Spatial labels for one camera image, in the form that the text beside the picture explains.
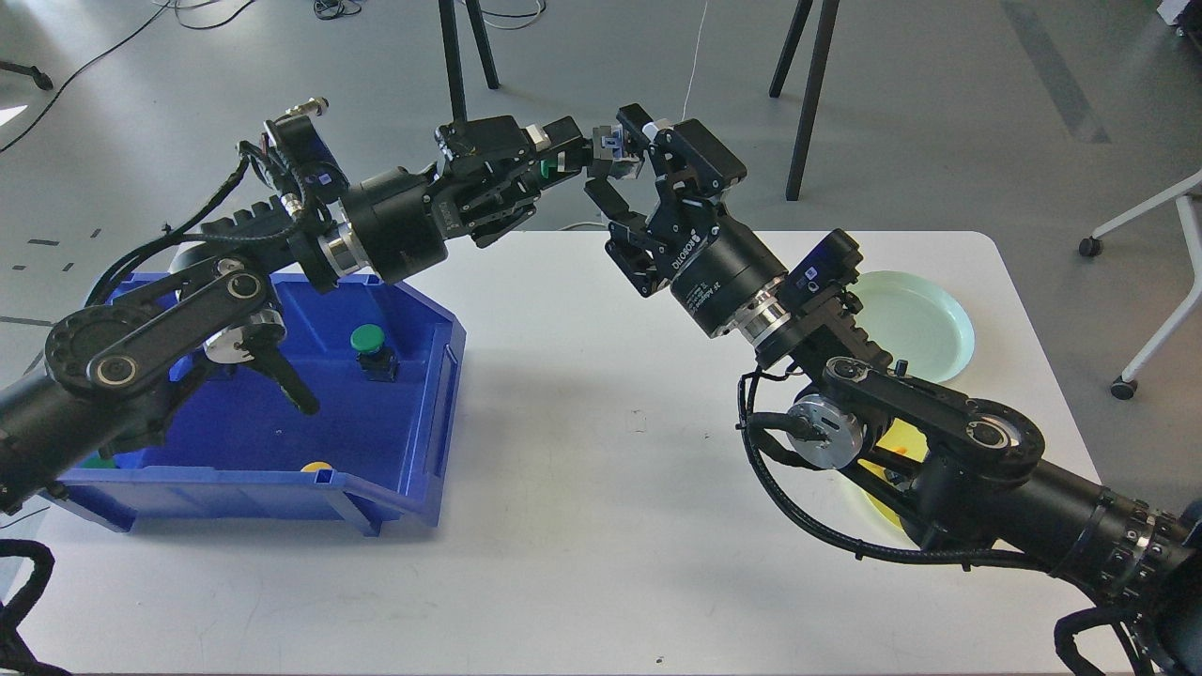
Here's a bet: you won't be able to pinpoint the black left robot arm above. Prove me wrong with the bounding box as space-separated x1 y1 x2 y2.
1 97 600 515

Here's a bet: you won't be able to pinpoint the black stand legs right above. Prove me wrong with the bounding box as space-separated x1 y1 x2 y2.
768 1 840 202

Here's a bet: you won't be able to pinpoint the light green plate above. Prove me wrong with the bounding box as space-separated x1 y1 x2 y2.
850 269 976 383

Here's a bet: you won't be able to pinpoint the green button near bin right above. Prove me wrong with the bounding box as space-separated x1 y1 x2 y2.
349 324 398 383

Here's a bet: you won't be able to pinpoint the blue plastic bin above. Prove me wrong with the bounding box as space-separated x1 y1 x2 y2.
60 272 468 536

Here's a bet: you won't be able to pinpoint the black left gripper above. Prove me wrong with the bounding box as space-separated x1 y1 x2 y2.
319 115 593 283

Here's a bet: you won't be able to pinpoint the black stand legs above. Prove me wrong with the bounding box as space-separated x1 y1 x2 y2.
768 1 840 202
438 0 501 123

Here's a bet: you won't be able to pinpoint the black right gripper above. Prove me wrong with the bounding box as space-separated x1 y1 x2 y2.
584 103 786 337

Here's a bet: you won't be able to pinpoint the white cable on floor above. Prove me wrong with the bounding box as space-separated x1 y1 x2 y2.
563 0 715 232

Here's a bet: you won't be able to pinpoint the yellow plate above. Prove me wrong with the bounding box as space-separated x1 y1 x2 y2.
852 419 935 536

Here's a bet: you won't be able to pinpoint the black floor cable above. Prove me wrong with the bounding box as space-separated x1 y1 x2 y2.
0 0 258 156

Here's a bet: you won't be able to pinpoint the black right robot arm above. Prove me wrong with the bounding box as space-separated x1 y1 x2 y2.
585 103 1201 675

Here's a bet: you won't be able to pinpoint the white chair base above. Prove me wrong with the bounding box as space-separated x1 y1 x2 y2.
1081 168 1202 401

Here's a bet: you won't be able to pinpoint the black stand legs left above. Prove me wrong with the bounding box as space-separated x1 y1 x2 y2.
438 0 501 123

